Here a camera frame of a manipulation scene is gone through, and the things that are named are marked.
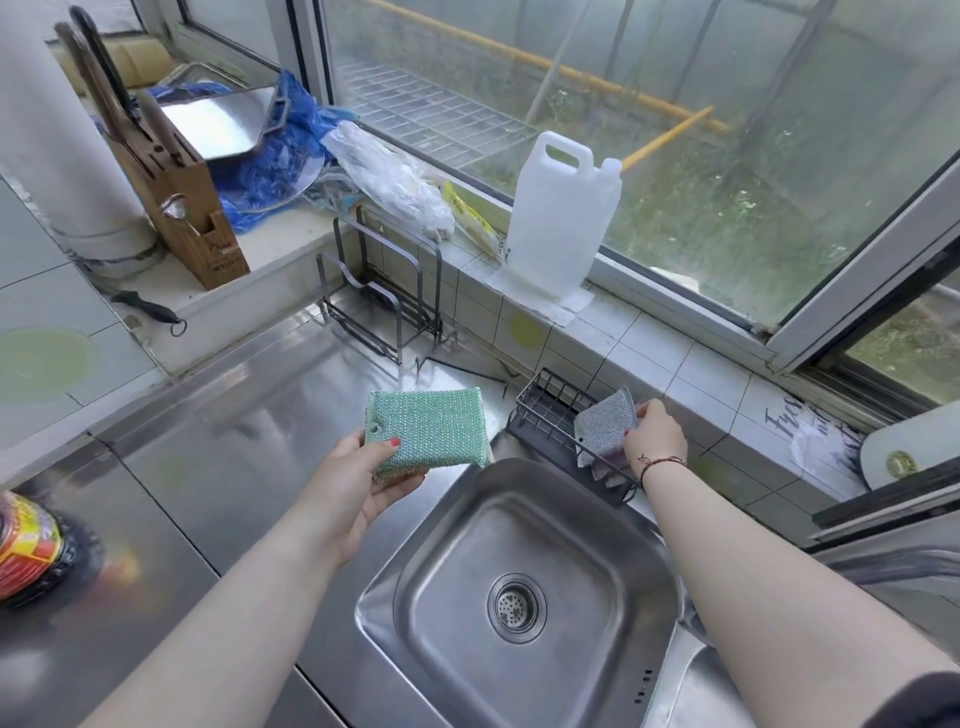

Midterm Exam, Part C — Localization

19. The stainless steel sink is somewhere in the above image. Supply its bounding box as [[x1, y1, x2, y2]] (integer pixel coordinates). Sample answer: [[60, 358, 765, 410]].
[[354, 456, 684, 728]]

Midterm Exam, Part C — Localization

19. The round steel plate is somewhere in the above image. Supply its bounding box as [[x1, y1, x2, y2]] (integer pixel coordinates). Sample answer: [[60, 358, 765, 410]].
[[240, 138, 327, 216]]

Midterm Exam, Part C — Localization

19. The green scouring sponge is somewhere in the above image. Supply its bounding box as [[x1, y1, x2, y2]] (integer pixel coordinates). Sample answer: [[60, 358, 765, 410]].
[[363, 387, 496, 484]]

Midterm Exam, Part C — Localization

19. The black wire sponge basket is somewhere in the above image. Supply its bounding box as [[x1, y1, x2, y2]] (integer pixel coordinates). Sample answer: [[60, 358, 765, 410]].
[[506, 367, 643, 508]]

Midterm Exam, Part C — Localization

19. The white printed plastic bag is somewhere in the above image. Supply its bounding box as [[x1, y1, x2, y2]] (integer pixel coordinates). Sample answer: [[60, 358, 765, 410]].
[[765, 401, 871, 502]]

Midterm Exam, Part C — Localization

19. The black metal dish rack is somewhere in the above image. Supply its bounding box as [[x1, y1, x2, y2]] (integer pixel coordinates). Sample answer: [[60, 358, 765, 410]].
[[315, 204, 511, 386]]

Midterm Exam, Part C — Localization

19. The yellow packet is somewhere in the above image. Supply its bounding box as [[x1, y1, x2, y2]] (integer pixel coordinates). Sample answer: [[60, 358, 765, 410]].
[[442, 180, 506, 264]]

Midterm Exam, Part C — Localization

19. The red yellow labelled container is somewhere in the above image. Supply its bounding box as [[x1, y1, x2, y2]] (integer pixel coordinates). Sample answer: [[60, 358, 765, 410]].
[[0, 491, 73, 606]]

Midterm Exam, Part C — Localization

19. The red string bracelet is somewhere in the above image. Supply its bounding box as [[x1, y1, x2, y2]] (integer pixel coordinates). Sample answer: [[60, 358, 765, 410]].
[[637, 453, 688, 495]]

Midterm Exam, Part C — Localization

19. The person's left forearm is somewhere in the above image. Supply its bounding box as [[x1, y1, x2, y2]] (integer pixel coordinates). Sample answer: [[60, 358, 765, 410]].
[[76, 514, 340, 728]]

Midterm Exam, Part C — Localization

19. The white pipe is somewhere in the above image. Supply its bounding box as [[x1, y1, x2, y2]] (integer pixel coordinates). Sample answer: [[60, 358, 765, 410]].
[[0, 0, 162, 271]]

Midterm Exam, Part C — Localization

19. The yellow gas pipe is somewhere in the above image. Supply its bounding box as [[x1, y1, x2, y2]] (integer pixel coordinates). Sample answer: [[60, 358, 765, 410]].
[[360, 0, 732, 172]]

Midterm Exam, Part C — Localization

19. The sink drain strainer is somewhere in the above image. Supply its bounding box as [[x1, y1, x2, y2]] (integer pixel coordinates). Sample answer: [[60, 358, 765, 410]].
[[486, 573, 549, 646]]

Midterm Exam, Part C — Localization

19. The grey scouring sponge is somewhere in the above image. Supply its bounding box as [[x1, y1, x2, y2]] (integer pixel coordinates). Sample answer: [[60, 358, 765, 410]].
[[573, 385, 640, 470]]

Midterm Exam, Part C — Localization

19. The person's right forearm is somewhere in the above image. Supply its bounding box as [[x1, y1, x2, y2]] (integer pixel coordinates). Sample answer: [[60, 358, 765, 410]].
[[645, 464, 958, 728]]

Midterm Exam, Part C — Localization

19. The white plastic jug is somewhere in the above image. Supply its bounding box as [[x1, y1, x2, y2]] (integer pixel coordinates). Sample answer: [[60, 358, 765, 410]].
[[504, 131, 624, 301]]

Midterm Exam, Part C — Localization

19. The person's left hand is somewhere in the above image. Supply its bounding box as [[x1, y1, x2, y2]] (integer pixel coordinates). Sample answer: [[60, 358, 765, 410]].
[[290, 430, 428, 570]]

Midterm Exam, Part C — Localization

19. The wooden knife block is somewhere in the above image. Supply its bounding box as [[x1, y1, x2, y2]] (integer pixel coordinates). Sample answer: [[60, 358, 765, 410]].
[[105, 90, 252, 292]]

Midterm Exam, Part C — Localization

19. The brown knife handle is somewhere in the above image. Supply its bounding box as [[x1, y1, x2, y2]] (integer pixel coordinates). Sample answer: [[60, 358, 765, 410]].
[[54, 21, 136, 144]]

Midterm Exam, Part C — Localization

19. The window frame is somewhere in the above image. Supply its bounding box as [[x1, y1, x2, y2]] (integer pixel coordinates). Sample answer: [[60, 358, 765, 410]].
[[135, 0, 960, 421]]

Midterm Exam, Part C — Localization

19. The blue plastic bag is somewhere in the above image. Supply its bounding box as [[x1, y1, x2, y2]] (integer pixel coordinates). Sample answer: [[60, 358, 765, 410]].
[[147, 69, 357, 234]]

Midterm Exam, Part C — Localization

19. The person's right hand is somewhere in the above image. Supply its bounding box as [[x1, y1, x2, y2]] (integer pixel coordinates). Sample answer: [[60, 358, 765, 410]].
[[622, 398, 689, 494]]

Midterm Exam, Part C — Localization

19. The black knife handle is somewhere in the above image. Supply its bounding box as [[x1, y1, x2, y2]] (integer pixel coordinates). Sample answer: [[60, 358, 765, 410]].
[[69, 5, 144, 125]]

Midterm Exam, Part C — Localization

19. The clear plastic bag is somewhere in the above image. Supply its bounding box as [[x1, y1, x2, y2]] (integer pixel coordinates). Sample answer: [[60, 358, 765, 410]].
[[321, 120, 457, 243]]

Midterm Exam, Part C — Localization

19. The white cutting board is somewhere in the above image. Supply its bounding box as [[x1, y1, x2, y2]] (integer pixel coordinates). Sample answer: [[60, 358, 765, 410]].
[[859, 399, 960, 492]]

